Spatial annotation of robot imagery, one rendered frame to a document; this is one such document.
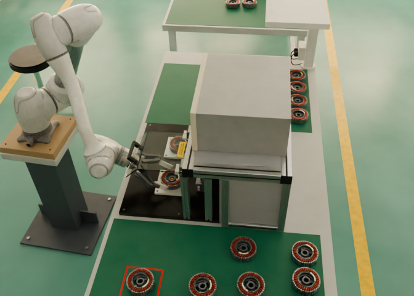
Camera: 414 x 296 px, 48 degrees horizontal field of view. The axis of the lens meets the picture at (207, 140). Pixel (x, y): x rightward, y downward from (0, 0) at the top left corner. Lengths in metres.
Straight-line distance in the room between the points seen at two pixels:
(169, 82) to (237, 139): 1.17
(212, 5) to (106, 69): 1.28
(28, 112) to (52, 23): 0.63
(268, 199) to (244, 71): 0.56
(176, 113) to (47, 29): 0.98
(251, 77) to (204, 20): 1.67
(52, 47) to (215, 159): 0.82
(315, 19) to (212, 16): 1.16
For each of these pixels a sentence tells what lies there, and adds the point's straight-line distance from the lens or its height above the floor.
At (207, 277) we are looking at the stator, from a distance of 1.94.
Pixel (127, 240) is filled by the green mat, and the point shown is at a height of 0.75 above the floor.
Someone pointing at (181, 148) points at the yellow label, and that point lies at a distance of 2.01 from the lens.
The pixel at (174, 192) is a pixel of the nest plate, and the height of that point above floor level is 0.78.
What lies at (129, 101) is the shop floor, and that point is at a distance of 4.05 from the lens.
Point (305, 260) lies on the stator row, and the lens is 2.01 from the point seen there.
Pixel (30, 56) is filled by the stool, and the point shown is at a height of 0.56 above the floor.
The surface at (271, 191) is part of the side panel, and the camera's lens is 1.93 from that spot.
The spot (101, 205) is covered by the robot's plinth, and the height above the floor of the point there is 0.02.
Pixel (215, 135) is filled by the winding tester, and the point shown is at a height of 1.21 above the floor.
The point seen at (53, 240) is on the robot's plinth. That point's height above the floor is 0.02.
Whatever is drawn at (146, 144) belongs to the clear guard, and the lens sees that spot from 2.05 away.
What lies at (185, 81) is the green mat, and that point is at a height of 0.75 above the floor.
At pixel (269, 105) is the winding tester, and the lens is 1.83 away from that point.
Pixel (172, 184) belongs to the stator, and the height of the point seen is 0.82.
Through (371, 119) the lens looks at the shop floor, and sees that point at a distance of 3.98.
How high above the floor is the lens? 2.46
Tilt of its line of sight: 43 degrees down
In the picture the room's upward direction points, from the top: 2 degrees counter-clockwise
